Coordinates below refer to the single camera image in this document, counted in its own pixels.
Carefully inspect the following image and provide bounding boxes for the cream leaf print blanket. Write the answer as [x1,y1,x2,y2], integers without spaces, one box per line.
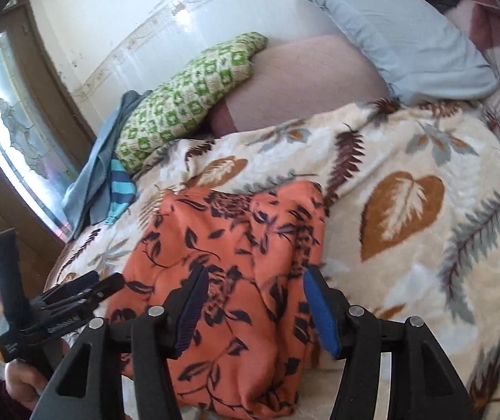
[44,96,500,420]

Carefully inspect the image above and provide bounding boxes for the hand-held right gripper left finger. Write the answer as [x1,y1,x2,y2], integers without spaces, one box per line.
[35,265,210,420]

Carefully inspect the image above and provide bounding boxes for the orange floral print garment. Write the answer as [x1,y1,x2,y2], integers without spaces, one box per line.
[105,181,328,419]

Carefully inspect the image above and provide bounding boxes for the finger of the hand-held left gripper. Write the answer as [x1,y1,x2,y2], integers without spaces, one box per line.
[57,273,126,316]
[42,270,100,306]

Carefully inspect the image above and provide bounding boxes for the teal striped cloth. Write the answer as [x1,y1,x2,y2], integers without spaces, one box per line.
[102,159,139,227]

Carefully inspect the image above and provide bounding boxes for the grey-blue cloth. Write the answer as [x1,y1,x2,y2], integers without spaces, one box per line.
[63,90,153,242]

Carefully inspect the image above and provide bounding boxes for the person's left hand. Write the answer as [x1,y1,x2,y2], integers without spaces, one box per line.
[4,340,72,408]

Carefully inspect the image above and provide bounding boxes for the green checked pillow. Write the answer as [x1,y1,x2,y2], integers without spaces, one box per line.
[113,31,269,172]

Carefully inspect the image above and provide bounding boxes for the patterned glass window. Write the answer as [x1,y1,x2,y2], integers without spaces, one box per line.
[0,30,81,233]

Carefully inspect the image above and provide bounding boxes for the light blue pillow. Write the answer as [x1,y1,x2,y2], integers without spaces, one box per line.
[294,0,500,106]

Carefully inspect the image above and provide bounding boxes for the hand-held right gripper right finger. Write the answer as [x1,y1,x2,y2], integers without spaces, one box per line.
[303,264,474,420]

